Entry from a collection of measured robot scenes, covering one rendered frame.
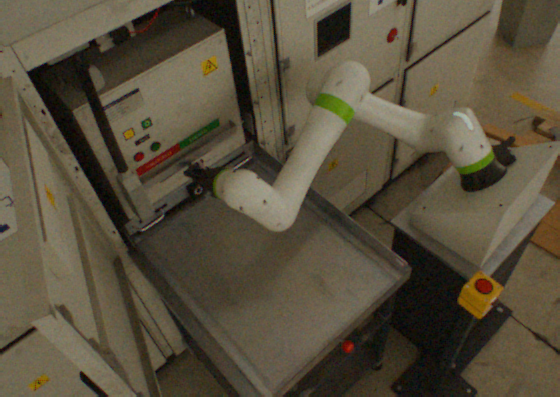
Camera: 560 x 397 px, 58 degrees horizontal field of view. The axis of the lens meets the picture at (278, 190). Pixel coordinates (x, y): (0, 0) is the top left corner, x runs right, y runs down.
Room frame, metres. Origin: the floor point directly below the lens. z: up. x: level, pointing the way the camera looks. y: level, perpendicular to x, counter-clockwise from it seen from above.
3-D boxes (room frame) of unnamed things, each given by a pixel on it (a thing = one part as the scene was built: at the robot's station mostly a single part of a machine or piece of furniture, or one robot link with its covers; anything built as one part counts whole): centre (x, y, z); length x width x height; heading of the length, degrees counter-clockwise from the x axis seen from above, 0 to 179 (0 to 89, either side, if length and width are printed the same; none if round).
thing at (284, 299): (0.85, 0.07, 0.82); 0.68 x 0.62 x 0.06; 35
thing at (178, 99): (1.17, 0.29, 1.15); 0.48 x 0.01 x 0.48; 125
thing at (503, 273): (1.00, -0.67, 0.36); 0.43 x 0.34 x 0.73; 127
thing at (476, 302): (0.64, -0.54, 0.85); 0.08 x 0.08 x 0.10; 35
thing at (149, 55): (1.38, 0.44, 1.15); 0.51 x 0.50 x 0.48; 35
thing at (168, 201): (1.18, 0.30, 0.89); 0.54 x 0.05 x 0.06; 125
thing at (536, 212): (1.00, -0.67, 0.74); 0.46 x 0.36 x 0.02; 127
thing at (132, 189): (0.99, 0.43, 1.09); 0.08 x 0.05 x 0.17; 35
